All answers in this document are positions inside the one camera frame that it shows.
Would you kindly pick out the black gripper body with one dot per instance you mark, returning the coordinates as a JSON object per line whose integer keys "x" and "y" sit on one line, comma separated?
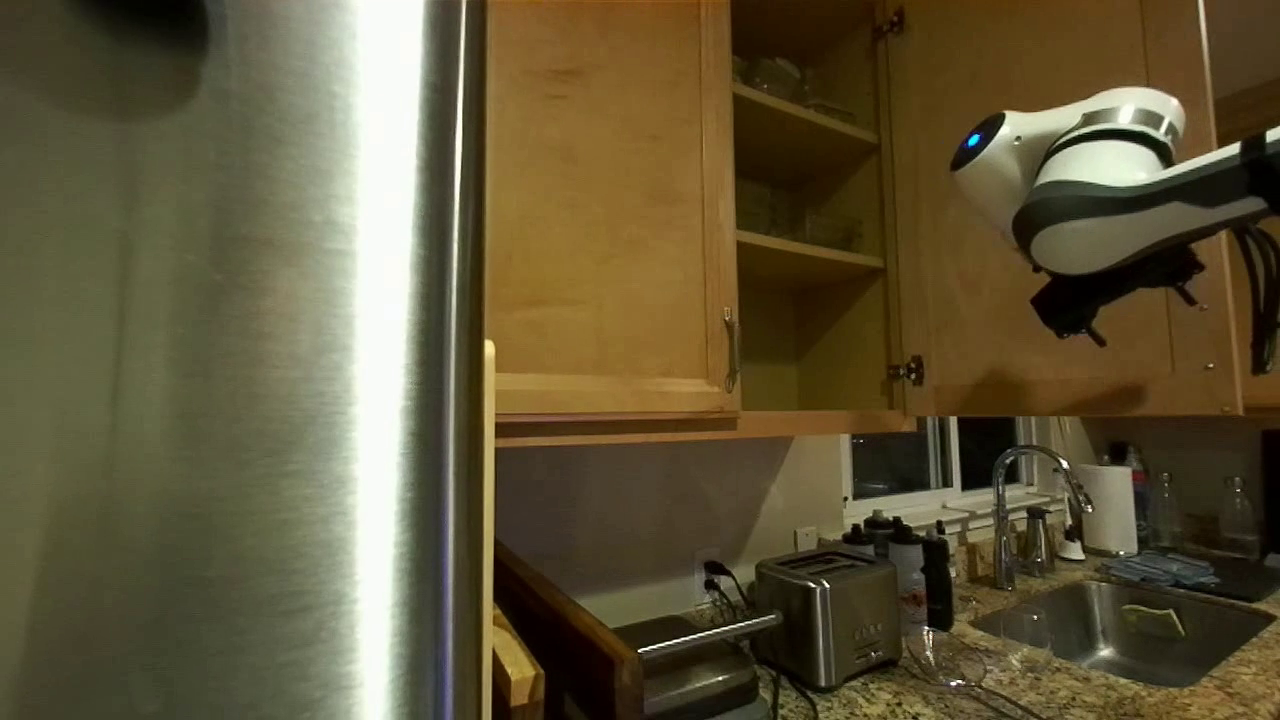
{"x": 1095, "y": 301}

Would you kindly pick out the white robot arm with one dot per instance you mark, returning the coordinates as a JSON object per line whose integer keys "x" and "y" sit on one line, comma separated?
{"x": 1105, "y": 202}

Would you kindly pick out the wooden cupboard door with bumper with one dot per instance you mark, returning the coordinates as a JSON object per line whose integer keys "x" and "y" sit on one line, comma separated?
{"x": 974, "y": 305}

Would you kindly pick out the plain wooden cupboard door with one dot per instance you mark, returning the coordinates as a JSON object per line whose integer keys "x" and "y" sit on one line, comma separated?
{"x": 603, "y": 202}

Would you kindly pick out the metal door hinge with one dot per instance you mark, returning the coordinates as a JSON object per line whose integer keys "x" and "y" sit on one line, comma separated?
{"x": 888, "y": 22}
{"x": 908, "y": 368}

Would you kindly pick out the white paper towel roll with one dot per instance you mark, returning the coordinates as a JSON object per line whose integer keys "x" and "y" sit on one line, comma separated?
{"x": 1109, "y": 504}

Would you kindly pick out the clear glass bottle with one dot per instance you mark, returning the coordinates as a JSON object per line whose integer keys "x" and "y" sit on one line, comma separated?
{"x": 1165, "y": 514}
{"x": 1243, "y": 522}

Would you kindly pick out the chrome gooseneck faucet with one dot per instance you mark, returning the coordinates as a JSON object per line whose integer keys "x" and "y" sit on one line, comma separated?
{"x": 1001, "y": 522}

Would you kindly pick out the small white soap bottle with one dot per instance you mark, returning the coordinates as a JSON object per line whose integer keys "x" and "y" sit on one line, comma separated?
{"x": 1074, "y": 541}

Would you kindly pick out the steel soap dispenser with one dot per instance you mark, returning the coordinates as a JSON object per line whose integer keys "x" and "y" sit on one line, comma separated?
{"x": 1036, "y": 541}

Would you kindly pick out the white framed window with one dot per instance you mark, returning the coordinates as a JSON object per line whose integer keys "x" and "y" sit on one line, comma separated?
{"x": 895, "y": 462}

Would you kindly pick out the stack of glass dishes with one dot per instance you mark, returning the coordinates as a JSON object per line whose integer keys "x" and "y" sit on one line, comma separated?
{"x": 832, "y": 229}
{"x": 771, "y": 211}

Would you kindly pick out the blue grey dish cloth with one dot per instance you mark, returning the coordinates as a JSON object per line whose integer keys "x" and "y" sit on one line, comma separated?
{"x": 1163, "y": 569}

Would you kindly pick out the dark bottle black cap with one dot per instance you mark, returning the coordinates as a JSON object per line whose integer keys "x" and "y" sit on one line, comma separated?
{"x": 903, "y": 524}

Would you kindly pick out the tall black bottle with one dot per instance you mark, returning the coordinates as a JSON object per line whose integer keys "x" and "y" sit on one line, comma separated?
{"x": 943, "y": 580}

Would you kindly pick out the dark drying mat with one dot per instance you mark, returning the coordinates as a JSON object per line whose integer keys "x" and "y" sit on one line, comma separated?
{"x": 1247, "y": 580}

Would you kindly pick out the grey bottle black cap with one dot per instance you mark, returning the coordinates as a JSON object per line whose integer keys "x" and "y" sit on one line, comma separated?
{"x": 865, "y": 535}

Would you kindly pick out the stainless steel sink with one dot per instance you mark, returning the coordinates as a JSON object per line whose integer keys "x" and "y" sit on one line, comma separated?
{"x": 1121, "y": 635}

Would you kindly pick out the grey bottle orange label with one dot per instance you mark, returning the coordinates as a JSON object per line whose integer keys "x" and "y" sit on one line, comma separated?
{"x": 908, "y": 580}

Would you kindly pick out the clear glassware group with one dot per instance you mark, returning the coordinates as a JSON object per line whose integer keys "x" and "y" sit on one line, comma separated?
{"x": 785, "y": 82}

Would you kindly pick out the clear wine glass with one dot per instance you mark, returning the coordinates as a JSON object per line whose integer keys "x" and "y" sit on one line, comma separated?
{"x": 937, "y": 654}

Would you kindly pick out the silver two-slot toaster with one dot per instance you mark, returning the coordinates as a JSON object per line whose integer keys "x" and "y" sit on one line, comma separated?
{"x": 827, "y": 622}

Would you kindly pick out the dark striped wooden cutting board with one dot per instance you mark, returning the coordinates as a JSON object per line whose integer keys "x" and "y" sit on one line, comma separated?
{"x": 574, "y": 640}

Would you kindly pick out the light wooden cutting board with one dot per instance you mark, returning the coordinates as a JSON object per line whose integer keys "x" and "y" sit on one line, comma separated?
{"x": 512, "y": 674}

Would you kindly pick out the stainless steel refrigerator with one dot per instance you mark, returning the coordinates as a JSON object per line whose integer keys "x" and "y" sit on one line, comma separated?
{"x": 242, "y": 403}

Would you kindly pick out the narrow wooden wall cupboard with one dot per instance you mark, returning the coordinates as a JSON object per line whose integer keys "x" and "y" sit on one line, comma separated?
{"x": 1265, "y": 393}

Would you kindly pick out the wooden wall cupboard with shelves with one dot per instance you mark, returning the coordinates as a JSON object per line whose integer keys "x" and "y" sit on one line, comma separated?
{"x": 802, "y": 256}

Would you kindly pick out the white wall outlet plate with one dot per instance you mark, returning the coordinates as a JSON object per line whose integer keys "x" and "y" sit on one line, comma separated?
{"x": 806, "y": 536}

